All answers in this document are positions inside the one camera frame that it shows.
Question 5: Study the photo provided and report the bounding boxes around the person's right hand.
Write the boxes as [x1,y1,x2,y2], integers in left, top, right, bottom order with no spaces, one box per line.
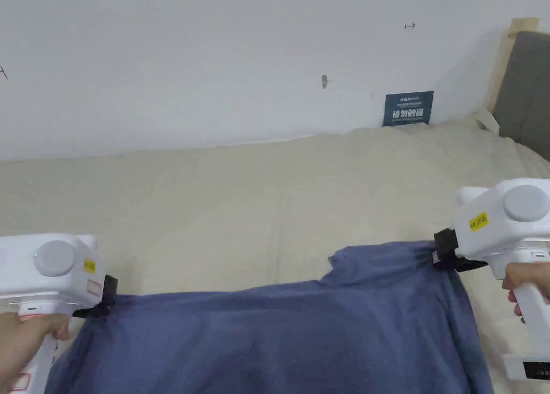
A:
[501,260,550,324]

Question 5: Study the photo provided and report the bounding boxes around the bed with beige sheet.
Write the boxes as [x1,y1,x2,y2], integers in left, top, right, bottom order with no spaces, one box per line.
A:
[0,108,550,394]

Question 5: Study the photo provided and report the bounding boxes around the pale wooden headboard frame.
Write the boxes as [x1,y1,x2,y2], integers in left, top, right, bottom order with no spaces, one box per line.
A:
[484,17,541,113]

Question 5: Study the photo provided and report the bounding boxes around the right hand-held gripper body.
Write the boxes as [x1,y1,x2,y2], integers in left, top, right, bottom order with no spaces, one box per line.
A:
[433,178,550,381]

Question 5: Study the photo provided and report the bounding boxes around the dark blue shirt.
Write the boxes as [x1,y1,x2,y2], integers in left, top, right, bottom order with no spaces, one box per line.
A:
[45,239,496,394]

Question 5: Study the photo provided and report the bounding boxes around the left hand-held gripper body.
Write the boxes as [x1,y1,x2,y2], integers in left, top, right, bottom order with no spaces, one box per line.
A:
[0,233,119,394]

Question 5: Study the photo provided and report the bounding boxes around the dark blue wall sign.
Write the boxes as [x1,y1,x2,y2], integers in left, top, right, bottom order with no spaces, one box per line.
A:
[382,91,435,128]

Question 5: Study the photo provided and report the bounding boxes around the person's left hand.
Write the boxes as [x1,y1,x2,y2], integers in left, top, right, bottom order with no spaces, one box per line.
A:
[0,311,71,385]

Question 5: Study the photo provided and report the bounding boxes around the grey padded headboard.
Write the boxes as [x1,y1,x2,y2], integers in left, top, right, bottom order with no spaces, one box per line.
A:
[491,31,550,163]

